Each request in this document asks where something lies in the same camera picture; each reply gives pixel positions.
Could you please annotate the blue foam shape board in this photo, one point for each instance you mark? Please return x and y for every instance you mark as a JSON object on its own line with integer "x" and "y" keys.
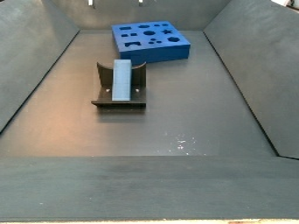
{"x": 150, "y": 42}

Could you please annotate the light blue rectangular block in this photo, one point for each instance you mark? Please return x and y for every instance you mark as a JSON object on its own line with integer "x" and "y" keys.
{"x": 122, "y": 80}

